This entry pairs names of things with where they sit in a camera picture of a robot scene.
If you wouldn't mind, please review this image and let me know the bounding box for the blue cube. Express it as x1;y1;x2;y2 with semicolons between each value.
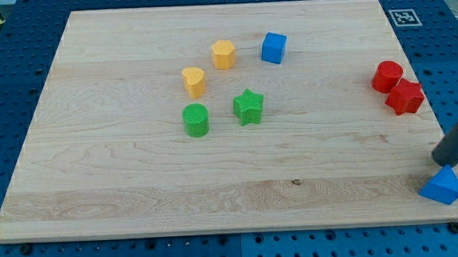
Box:
261;32;287;64

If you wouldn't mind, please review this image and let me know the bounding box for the red star block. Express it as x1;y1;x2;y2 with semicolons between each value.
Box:
385;78;426;115

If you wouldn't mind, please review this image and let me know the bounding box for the green star block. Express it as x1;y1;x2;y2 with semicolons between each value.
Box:
233;89;264;125

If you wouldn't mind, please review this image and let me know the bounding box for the blue triangle block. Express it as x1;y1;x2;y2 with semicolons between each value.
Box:
419;165;458;205

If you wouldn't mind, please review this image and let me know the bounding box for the red cylinder block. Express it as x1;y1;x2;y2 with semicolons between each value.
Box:
371;60;403;93

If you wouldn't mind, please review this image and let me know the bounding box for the white fiducial marker tag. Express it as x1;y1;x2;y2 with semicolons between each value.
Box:
389;9;422;27

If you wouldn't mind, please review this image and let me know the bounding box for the yellow hexagon block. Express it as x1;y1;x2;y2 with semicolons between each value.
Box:
211;39;236;70

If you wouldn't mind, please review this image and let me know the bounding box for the green cylinder block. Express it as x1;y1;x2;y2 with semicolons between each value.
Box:
182;103;210;138

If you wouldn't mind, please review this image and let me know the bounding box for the yellow heart block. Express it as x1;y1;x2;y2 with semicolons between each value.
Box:
182;67;207;99

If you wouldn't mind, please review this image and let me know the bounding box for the wooden board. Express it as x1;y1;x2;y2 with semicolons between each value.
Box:
0;0;458;244

